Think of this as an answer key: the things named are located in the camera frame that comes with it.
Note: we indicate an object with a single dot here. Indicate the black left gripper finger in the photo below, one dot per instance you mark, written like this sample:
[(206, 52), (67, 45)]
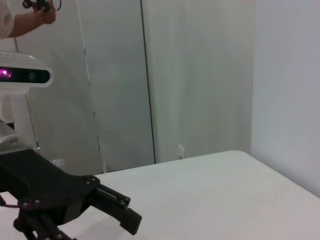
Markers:
[(130, 220)]

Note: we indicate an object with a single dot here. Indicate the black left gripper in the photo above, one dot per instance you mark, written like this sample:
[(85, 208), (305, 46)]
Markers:
[(37, 180)]

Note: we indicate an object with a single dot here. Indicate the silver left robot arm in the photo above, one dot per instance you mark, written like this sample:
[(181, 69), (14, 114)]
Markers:
[(7, 140)]

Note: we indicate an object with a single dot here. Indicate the person's bare forearm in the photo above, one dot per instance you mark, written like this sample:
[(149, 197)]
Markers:
[(25, 23)]

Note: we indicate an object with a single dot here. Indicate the person's hand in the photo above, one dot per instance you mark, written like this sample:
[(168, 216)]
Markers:
[(47, 16)]

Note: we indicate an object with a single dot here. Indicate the white partition foot bracket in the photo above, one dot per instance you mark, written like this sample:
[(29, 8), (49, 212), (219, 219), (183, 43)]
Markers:
[(104, 167)]

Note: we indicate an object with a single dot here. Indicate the silver head depth camera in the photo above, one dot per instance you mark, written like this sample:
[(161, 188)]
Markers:
[(25, 62)]

